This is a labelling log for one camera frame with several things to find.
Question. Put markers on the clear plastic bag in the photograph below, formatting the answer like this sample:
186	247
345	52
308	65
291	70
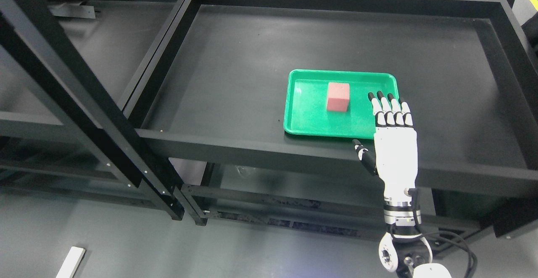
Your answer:
247	172

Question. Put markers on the black metal shelf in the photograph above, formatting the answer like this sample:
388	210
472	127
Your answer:
283	84
35	45

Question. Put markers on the black metal shelf left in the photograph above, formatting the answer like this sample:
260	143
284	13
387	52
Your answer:
35	45

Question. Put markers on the white table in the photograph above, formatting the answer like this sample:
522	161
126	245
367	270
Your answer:
71	262

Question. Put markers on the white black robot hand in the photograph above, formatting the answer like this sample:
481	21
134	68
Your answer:
395	156

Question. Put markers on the green plastic tray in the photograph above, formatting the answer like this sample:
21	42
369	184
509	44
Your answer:
305	113

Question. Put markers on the black metal shelf right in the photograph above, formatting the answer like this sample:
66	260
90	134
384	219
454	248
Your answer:
283	84

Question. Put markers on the pink foam block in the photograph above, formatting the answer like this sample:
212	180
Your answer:
338	97

